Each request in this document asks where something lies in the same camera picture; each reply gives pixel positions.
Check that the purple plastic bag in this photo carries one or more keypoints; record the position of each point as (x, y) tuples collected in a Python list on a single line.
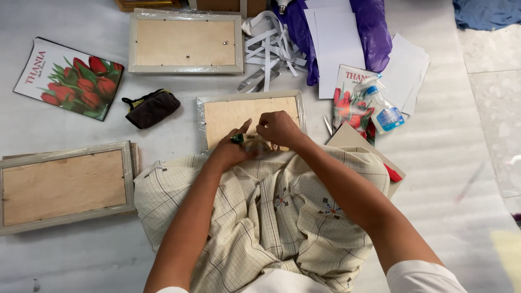
[(370, 32)]

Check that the white shirt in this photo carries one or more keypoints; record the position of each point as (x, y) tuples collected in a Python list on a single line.
[(423, 278)]

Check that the light bulb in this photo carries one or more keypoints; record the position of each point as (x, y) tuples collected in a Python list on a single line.
[(281, 5)]

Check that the brown tape roll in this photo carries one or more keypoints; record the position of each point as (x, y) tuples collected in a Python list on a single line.
[(254, 144)]

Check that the blue cloth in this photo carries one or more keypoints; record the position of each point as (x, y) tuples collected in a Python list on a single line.
[(486, 14)]

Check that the white paper sheet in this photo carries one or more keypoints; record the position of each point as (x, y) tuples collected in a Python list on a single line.
[(338, 53)]

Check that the beige cardboard sheet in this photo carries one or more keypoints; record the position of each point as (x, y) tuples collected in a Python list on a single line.
[(354, 140)]

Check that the checked beige sarong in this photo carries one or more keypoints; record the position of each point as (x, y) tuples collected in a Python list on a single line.
[(285, 211)]

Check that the person's right fingers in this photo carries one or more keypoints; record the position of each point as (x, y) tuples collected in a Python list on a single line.
[(263, 124)]

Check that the dark brown cloth pouch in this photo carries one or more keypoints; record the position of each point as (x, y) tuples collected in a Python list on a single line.
[(151, 108)]

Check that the heap of white paper strips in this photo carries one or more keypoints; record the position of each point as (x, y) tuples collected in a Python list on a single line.
[(268, 53)]

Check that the wrapped tulip flower print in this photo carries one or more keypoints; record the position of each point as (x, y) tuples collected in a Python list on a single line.
[(350, 108)]

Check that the scissors blade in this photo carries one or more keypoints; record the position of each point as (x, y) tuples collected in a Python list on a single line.
[(328, 125)]

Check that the plastic-wrapped picture frame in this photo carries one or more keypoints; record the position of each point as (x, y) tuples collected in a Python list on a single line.
[(244, 118), (185, 42)]

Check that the tulip flower print sheet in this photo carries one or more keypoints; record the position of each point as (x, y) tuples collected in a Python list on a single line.
[(69, 78)]

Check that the clear spray bottle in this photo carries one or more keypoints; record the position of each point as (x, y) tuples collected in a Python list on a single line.
[(384, 110)]

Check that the grey wooden picture frame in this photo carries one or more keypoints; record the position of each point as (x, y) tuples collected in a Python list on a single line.
[(65, 187)]

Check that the person's right hand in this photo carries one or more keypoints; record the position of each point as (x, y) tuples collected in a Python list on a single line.
[(276, 130)]

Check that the brown wooden frame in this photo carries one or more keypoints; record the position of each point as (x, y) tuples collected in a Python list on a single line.
[(146, 4)]

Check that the stack of white paper sheets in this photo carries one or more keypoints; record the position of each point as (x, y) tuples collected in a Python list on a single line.
[(407, 77)]

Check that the person's left hand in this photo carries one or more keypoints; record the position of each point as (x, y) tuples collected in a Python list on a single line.
[(230, 151)]

